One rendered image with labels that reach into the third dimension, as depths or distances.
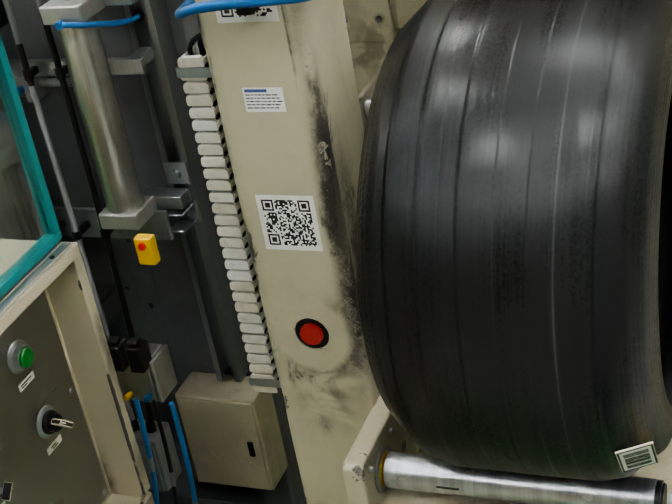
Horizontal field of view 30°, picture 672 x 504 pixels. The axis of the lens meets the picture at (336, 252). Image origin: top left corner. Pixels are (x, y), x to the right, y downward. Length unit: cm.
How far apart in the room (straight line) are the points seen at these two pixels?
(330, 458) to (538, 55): 67
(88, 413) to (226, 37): 50
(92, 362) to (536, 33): 66
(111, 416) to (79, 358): 9
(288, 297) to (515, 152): 45
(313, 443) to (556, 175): 63
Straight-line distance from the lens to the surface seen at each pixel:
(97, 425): 160
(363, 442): 157
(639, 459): 137
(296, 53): 139
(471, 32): 131
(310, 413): 166
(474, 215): 122
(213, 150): 150
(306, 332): 157
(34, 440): 151
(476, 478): 154
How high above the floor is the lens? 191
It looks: 29 degrees down
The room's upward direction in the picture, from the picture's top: 10 degrees counter-clockwise
